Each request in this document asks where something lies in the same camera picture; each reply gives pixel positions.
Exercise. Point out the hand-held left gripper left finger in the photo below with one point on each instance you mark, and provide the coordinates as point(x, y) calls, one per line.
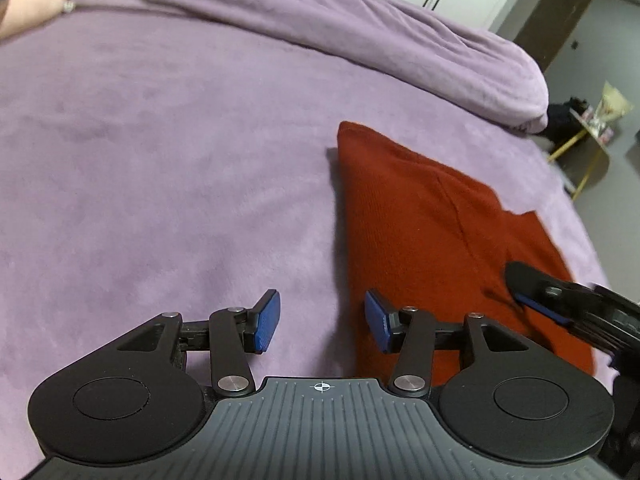
point(265, 322)

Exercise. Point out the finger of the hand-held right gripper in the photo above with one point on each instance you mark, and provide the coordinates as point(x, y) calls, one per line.
point(537, 290)

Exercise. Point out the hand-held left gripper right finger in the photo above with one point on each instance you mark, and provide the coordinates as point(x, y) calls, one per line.
point(377, 322)

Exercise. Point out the dark red knit cardigan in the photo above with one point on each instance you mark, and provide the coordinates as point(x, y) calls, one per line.
point(425, 240)

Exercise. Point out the dark clothes pile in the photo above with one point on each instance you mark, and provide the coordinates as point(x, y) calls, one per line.
point(565, 117)

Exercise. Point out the side table with yellow legs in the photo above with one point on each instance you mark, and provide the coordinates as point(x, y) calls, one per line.
point(590, 145)

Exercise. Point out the purple fleece bed blanket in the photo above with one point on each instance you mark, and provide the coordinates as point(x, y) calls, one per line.
point(165, 160)

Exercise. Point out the yellowish snack bag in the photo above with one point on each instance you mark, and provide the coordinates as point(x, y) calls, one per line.
point(611, 102)

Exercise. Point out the brown wooden door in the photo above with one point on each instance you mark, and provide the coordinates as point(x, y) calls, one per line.
point(555, 20)

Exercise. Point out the purple duvet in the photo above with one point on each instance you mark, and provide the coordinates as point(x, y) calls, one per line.
point(350, 35)

